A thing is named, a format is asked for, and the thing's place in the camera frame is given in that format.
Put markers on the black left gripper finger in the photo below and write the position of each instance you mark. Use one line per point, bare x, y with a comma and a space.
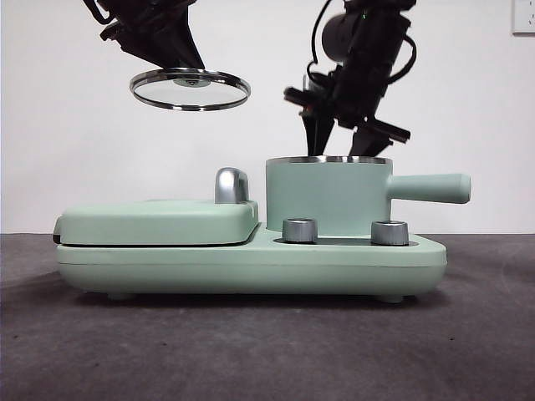
188, 46
152, 52

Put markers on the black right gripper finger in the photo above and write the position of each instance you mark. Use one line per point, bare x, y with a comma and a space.
368, 144
317, 133

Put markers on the glass pot lid green knob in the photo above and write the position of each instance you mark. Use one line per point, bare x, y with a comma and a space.
190, 82

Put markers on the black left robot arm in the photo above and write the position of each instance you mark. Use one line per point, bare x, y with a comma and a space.
138, 21

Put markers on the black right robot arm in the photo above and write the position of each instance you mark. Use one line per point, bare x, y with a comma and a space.
368, 50

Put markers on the silver control knob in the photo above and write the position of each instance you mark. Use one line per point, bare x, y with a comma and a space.
389, 233
299, 231

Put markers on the mint green breakfast machine base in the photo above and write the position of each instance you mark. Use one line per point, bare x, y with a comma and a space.
251, 271

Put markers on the mint green griddle cover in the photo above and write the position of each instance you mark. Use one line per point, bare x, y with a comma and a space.
154, 223

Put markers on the white wall socket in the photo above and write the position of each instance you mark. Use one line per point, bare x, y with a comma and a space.
524, 18

